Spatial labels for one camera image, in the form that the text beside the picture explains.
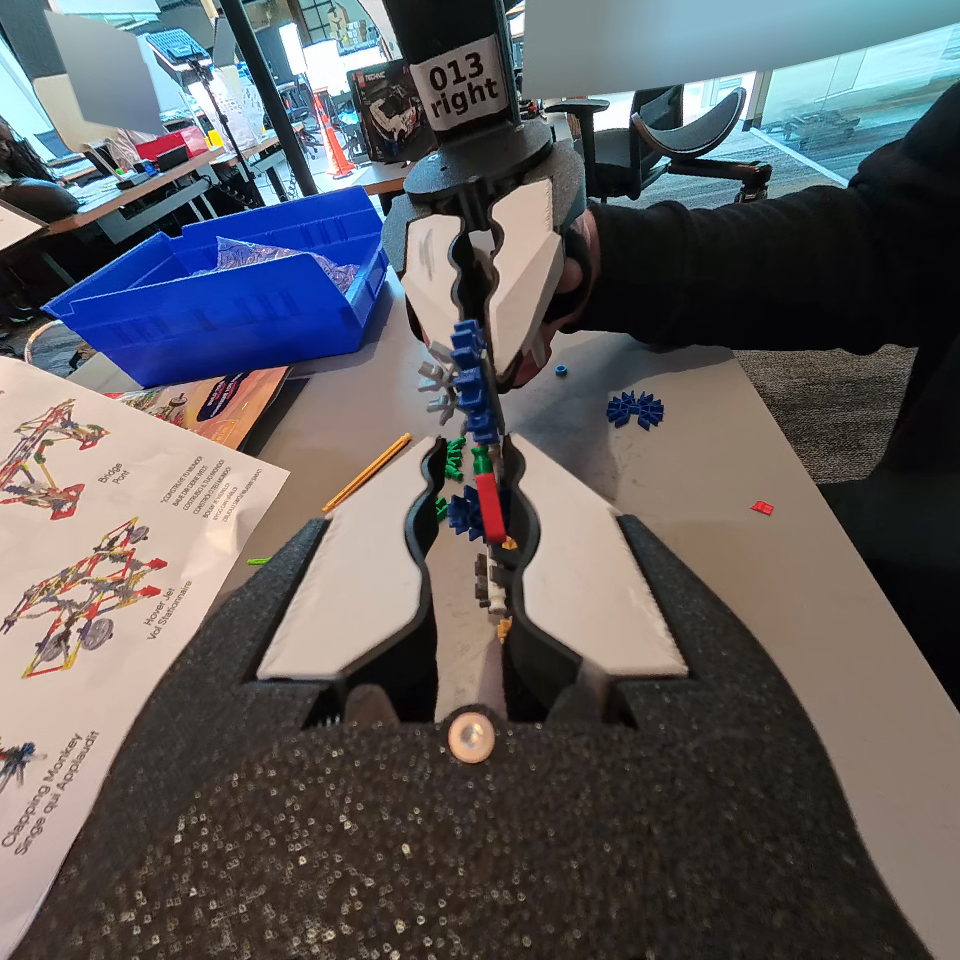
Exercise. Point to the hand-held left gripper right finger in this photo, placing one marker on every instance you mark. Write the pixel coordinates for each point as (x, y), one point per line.
(592, 585)

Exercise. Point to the toy car set box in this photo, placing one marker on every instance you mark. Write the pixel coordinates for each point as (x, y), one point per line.
(382, 112)

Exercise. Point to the orange booklet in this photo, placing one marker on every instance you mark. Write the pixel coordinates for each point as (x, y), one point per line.
(225, 405)

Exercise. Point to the blue and grey connector assembly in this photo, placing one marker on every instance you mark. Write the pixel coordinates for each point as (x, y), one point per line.
(469, 382)

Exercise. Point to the black office chair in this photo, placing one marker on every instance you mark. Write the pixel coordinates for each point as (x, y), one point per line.
(660, 150)

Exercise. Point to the blue plastic bin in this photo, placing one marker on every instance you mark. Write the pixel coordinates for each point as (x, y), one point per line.
(225, 322)

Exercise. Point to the white toy instruction sheet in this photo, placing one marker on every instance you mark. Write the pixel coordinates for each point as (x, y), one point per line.
(150, 487)

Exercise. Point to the yellow toy rod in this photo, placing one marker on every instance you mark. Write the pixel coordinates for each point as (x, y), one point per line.
(367, 472)

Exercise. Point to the green connector pieces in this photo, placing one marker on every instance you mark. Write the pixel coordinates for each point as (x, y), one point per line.
(454, 457)

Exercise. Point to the clear plastic bag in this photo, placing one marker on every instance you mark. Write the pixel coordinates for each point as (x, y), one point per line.
(262, 259)

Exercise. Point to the black metal pole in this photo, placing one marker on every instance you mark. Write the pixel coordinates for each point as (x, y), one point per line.
(270, 90)

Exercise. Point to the person's right hand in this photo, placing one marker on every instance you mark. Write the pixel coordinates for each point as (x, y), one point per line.
(536, 360)

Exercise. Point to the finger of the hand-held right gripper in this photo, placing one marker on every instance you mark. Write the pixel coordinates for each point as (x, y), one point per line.
(529, 277)
(427, 277)

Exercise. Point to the blue snowflake connector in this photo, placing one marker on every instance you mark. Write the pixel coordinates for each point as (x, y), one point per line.
(637, 411)
(466, 510)

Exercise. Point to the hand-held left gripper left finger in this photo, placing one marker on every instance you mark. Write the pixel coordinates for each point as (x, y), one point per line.
(360, 577)

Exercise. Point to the wooden office desk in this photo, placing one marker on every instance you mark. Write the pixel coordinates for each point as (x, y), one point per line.
(150, 191)

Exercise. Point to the red rod with green end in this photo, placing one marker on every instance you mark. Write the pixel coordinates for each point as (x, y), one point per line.
(491, 502)

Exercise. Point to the person's right forearm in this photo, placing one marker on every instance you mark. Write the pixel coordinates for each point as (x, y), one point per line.
(750, 262)

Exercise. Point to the red storage box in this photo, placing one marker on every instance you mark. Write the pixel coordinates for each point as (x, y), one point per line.
(169, 142)

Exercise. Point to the grey white toy piece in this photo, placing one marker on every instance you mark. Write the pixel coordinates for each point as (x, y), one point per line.
(491, 585)

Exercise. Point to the orange traffic cone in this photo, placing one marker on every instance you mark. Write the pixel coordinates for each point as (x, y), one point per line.
(335, 150)

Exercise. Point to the studio light on tripod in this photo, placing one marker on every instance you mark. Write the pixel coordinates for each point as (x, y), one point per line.
(176, 49)

